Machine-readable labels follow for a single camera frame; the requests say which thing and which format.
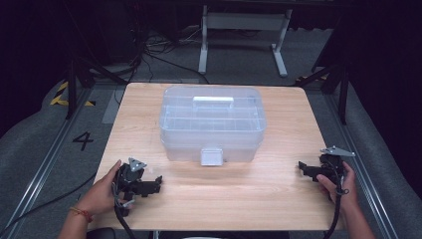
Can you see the grey metal desk frame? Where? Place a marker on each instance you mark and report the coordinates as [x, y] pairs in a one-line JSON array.
[[244, 23]]

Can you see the person's left hand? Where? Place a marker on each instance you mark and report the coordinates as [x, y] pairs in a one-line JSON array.
[[99, 195]]

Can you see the yellow black floor tape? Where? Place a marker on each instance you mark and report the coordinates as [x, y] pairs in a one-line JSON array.
[[66, 98]]

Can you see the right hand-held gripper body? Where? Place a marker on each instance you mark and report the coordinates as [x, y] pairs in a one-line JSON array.
[[331, 166]]

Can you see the metal floor rail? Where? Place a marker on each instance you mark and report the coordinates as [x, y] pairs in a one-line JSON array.
[[43, 159], [361, 159]]

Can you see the black tripod stand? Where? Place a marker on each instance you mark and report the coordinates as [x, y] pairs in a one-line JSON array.
[[335, 83], [79, 79]]

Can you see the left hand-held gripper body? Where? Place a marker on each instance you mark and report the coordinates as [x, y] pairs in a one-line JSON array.
[[131, 181]]

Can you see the clear plastic storage box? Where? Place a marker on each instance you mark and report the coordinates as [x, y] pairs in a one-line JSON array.
[[212, 126]]

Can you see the person's right hand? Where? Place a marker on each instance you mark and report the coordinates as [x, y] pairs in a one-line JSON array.
[[345, 189]]

